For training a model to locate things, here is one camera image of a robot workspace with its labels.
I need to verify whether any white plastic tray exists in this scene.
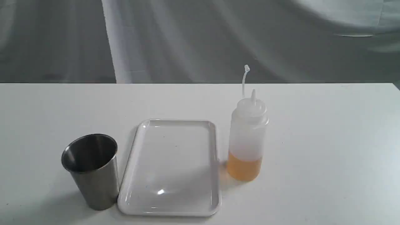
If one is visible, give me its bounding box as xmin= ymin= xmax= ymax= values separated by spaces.
xmin=117 ymin=119 xmax=222 ymax=217

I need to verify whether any grey fabric backdrop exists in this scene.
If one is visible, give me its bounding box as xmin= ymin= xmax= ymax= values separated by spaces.
xmin=1 ymin=0 xmax=399 ymax=83

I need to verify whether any stainless steel cup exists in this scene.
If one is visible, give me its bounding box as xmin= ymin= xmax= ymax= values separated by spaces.
xmin=61 ymin=133 xmax=119 ymax=211

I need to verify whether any translucent squeeze bottle amber liquid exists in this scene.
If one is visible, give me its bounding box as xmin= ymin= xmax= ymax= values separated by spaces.
xmin=226 ymin=64 xmax=269 ymax=182

